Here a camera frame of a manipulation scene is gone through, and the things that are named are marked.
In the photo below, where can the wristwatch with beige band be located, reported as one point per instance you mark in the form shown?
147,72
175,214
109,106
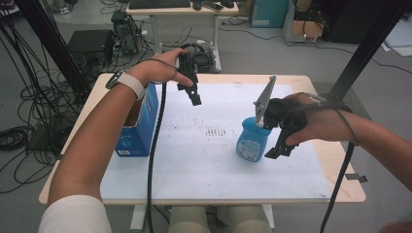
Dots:
131,82

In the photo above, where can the black metal frame post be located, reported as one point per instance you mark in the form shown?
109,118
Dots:
51,42
366,51

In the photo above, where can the black computer case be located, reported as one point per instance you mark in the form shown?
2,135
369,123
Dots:
90,42

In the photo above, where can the white sleeve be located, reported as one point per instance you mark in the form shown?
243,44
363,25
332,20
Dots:
76,216

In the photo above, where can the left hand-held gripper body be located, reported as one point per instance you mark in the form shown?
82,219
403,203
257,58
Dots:
188,68

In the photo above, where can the person's right hand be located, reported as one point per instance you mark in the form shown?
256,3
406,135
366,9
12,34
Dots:
327,124

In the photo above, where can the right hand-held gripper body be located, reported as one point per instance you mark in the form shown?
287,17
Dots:
285,115

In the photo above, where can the person's right leg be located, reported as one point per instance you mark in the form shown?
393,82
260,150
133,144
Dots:
249,220

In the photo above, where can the person's leg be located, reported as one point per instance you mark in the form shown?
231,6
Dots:
188,220
249,220

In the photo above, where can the person's left hand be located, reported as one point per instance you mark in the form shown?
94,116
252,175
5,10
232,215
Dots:
158,69

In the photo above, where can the white table leg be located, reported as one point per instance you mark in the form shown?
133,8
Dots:
138,216
268,215

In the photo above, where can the blue cardboard box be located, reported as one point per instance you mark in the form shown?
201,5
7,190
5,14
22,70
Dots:
142,129

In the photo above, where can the white board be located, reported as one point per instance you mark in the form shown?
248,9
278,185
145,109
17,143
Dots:
210,171

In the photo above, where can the grey computer tower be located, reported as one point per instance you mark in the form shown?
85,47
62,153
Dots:
128,30

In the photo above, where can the black computer mouse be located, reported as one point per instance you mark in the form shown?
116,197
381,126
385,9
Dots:
197,6

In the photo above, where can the person's left leg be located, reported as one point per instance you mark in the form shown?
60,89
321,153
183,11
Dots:
188,220

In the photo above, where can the dark phone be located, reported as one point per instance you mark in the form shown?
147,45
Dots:
212,6

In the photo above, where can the black keyboard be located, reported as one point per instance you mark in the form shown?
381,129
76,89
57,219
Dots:
158,4

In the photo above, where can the black tape piece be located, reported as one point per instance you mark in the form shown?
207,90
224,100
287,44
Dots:
355,177

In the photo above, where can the blue plastic bottle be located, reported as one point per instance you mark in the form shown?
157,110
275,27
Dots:
254,142

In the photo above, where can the open brown cardboard box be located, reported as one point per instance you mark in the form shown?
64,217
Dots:
306,27

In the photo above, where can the teal box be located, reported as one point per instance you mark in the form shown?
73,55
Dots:
268,13

